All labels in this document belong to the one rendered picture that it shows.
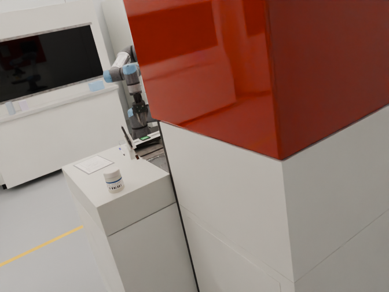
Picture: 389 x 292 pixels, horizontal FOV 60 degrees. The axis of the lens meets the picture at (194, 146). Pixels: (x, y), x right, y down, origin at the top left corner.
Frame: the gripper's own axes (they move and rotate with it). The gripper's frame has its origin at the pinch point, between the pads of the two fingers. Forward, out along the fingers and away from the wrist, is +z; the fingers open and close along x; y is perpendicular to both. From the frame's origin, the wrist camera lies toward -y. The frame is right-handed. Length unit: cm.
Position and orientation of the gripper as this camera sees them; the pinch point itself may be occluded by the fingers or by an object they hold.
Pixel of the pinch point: (143, 123)
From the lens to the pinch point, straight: 204.5
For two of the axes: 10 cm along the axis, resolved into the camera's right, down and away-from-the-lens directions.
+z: 1.9, 9.1, 3.6
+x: 9.5, -2.6, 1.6
